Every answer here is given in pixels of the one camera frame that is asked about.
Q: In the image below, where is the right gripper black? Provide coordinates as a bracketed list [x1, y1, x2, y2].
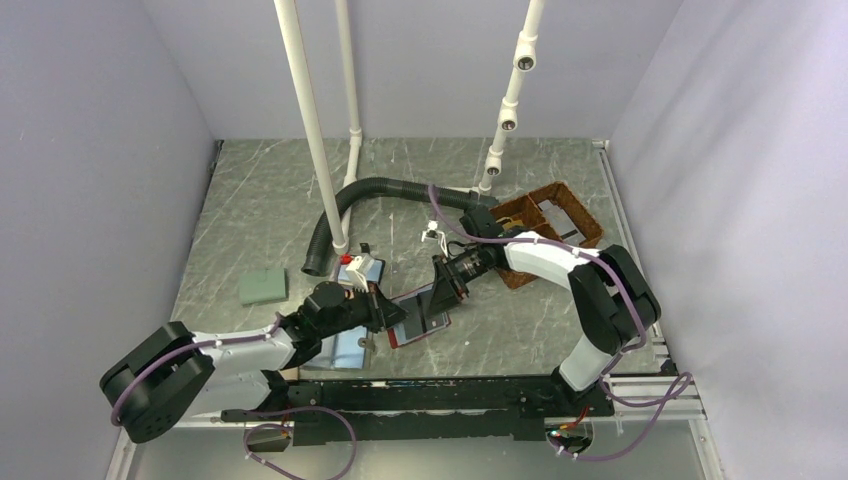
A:
[425, 243, 488, 319]

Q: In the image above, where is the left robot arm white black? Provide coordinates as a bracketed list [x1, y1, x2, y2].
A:
[99, 282, 409, 443]

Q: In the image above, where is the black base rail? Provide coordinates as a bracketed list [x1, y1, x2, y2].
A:
[221, 375, 614, 446]

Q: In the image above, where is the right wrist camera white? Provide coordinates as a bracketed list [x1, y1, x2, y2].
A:
[420, 220, 444, 242]

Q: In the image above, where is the black card holder open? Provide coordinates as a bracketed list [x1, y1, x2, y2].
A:
[336, 256, 386, 286]

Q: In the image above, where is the brown wicker basket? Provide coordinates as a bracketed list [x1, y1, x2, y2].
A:
[490, 181, 604, 248]

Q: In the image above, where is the black corrugated hose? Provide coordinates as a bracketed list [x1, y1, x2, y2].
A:
[301, 176, 501, 277]

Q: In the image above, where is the red card holder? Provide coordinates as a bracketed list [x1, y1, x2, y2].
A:
[387, 284, 451, 349]

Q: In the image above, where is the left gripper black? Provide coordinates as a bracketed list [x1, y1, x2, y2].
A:
[319, 280, 412, 339]

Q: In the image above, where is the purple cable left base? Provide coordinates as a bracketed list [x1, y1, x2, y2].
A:
[243, 406, 360, 480]

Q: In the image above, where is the dark grey credit card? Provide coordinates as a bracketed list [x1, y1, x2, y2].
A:
[420, 312, 450, 333]

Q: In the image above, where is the green card holder closed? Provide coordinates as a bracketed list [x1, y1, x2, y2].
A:
[238, 268, 289, 306]

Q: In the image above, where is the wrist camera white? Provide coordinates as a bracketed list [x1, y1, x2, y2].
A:
[337, 254, 380, 291]
[420, 220, 444, 242]

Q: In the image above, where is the white pipe with lights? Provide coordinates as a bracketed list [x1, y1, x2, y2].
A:
[477, 0, 546, 193]

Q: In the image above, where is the white pipe rear left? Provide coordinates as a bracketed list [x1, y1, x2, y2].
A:
[334, 0, 364, 188]

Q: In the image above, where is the grey card holder open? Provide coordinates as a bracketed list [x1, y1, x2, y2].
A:
[303, 327, 376, 370]

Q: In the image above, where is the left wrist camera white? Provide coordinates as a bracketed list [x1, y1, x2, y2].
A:
[337, 254, 380, 291]

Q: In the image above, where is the aluminium frame rail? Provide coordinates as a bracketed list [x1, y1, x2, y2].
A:
[592, 140, 706, 419]

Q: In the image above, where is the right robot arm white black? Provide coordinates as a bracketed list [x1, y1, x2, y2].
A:
[422, 207, 662, 415]

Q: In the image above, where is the white pipe front left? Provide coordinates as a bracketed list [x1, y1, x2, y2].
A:
[274, 0, 349, 254]

